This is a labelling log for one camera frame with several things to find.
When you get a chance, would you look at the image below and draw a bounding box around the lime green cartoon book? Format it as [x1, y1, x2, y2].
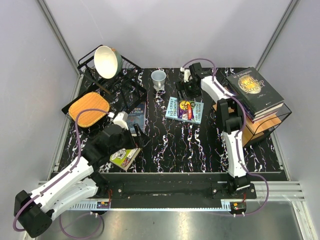
[109, 148, 141, 171]

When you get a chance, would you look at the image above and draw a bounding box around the blue 1984 book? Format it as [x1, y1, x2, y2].
[126, 102, 146, 136]

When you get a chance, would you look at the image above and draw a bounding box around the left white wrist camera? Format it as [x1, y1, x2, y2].
[108, 111, 129, 130]

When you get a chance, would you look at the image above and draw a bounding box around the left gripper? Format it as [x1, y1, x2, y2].
[109, 124, 151, 155]

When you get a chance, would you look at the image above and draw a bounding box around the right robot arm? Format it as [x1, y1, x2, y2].
[175, 62, 251, 199]

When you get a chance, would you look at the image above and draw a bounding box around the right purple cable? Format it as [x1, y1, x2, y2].
[181, 58, 270, 217]

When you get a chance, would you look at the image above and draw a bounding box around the light blue treehouse book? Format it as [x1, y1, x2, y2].
[165, 97, 204, 124]

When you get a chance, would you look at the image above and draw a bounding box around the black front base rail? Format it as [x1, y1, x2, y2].
[96, 172, 257, 212]

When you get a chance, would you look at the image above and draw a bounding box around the wooden wire shelf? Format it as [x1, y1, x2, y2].
[212, 84, 293, 148]

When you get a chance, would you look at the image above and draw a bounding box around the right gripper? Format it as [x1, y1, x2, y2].
[174, 79, 201, 104]

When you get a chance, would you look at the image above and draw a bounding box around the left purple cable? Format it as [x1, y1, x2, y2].
[12, 108, 113, 238]

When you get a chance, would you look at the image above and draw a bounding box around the black wire dish rack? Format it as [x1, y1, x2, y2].
[61, 44, 147, 118]

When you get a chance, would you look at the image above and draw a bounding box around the dark blue galaxy book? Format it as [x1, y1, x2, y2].
[226, 84, 278, 123]

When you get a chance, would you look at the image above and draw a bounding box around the dark tale of cities book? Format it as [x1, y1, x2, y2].
[244, 102, 284, 122]

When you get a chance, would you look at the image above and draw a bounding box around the woven orange mat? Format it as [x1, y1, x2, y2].
[68, 92, 110, 128]

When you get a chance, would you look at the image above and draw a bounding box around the black moon and sixpence book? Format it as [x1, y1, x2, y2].
[225, 66, 286, 113]

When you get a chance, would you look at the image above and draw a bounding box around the grey mug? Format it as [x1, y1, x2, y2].
[151, 70, 167, 91]

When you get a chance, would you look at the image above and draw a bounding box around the white green bowl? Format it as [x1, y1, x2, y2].
[93, 45, 123, 79]

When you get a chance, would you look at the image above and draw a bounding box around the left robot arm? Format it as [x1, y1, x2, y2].
[12, 123, 151, 238]

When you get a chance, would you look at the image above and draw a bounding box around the purple cable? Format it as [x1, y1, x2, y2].
[181, 58, 270, 217]
[12, 108, 113, 238]

